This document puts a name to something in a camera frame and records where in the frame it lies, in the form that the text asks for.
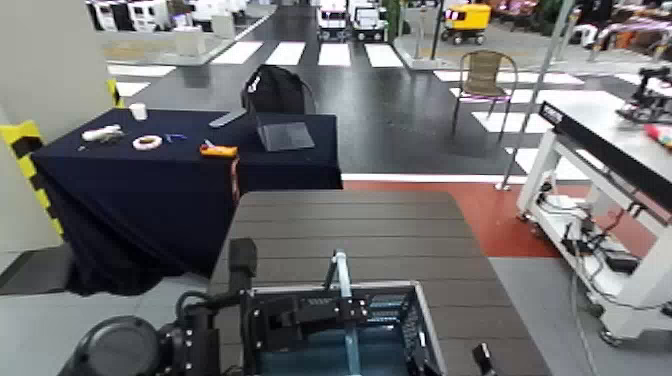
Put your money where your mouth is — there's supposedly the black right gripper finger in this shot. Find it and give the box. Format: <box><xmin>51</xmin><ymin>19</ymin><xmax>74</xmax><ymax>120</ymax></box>
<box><xmin>471</xmin><ymin>342</ymin><xmax>498</xmax><ymax>376</ymax></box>

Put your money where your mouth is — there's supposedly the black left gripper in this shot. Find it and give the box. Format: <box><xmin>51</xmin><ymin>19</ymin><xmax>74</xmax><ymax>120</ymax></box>
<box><xmin>166</xmin><ymin>238</ymin><xmax>370</xmax><ymax>376</ymax></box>

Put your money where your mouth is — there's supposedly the orange yellow hand tool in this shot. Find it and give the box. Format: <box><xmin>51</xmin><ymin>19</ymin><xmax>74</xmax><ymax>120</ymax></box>
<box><xmin>199</xmin><ymin>139</ymin><xmax>239</xmax><ymax>160</ymax></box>

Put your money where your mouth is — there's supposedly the navy blue tablecloth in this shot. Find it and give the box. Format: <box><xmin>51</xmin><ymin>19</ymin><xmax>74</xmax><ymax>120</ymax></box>
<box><xmin>30</xmin><ymin>107</ymin><xmax>344</xmax><ymax>298</ymax></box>

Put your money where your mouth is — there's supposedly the dark closed laptop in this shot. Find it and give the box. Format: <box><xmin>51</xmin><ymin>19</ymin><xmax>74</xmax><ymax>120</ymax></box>
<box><xmin>255</xmin><ymin>120</ymin><xmax>317</xmax><ymax>153</ymax></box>

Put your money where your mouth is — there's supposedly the grey flat bar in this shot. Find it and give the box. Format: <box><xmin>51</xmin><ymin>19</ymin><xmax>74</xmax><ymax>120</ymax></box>
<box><xmin>208</xmin><ymin>110</ymin><xmax>247</xmax><ymax>129</ymax></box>

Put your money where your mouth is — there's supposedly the black backpack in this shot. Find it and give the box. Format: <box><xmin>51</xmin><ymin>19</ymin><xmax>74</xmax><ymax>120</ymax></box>
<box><xmin>240</xmin><ymin>64</ymin><xmax>318</xmax><ymax>116</ymax></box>

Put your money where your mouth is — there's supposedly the white tape roll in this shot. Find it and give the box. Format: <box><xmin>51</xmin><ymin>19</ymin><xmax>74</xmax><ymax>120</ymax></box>
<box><xmin>132</xmin><ymin>134</ymin><xmax>164</xmax><ymax>152</ymax></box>

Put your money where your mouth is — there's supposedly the yellow black corner guard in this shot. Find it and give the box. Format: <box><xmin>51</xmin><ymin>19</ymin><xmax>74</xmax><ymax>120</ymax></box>
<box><xmin>106</xmin><ymin>78</ymin><xmax>125</xmax><ymax>110</ymax></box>
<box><xmin>0</xmin><ymin>120</ymin><xmax>66</xmax><ymax>239</ymax></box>

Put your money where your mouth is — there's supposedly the grey metal pole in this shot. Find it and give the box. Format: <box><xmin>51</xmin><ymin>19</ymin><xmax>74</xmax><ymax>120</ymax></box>
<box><xmin>494</xmin><ymin>0</ymin><xmax>577</xmax><ymax>192</ymax></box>

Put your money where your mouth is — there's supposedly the white delivery vehicle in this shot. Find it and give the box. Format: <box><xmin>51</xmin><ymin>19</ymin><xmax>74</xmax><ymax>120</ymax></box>
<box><xmin>316</xmin><ymin>0</ymin><xmax>349</xmax><ymax>43</ymax></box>
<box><xmin>349</xmin><ymin>0</ymin><xmax>390</xmax><ymax>43</ymax></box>

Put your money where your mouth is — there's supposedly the brown wicker metal chair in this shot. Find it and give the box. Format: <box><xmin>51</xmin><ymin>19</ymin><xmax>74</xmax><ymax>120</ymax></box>
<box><xmin>451</xmin><ymin>49</ymin><xmax>520</xmax><ymax>142</ymax></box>

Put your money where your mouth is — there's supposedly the red colourful toy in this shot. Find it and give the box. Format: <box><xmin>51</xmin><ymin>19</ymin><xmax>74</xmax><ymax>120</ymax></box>
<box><xmin>644</xmin><ymin>123</ymin><xmax>672</xmax><ymax>150</ymax></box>

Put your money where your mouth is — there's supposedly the yellow delivery vehicle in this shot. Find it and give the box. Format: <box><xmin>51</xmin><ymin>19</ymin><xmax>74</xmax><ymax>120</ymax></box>
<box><xmin>440</xmin><ymin>3</ymin><xmax>493</xmax><ymax>46</ymax></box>

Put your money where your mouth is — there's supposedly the grey floor cable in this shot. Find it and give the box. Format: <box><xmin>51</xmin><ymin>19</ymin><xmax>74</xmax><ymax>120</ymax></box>
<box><xmin>568</xmin><ymin>271</ymin><xmax>601</xmax><ymax>376</ymax></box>

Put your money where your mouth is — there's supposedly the orange hanging cord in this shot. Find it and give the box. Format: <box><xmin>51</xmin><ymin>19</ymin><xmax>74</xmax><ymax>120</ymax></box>
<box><xmin>230</xmin><ymin>156</ymin><xmax>242</xmax><ymax>205</ymax></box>

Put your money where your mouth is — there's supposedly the white box pedestal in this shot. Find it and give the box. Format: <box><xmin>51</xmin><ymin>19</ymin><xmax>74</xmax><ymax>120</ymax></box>
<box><xmin>174</xmin><ymin>25</ymin><xmax>207</xmax><ymax>57</ymax></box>

